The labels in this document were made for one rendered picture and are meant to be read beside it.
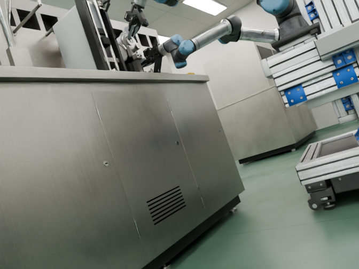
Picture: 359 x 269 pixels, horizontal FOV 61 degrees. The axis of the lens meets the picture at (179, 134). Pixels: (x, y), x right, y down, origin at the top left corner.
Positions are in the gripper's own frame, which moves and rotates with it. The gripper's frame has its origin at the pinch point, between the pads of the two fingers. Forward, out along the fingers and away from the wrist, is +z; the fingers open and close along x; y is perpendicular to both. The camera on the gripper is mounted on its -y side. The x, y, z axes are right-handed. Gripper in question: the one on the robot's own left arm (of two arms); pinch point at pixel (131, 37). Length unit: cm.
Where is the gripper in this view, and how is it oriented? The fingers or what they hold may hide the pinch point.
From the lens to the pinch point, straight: 206.2
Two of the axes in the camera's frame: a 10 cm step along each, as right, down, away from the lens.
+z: -3.9, 8.3, 3.9
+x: -5.5, 1.4, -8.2
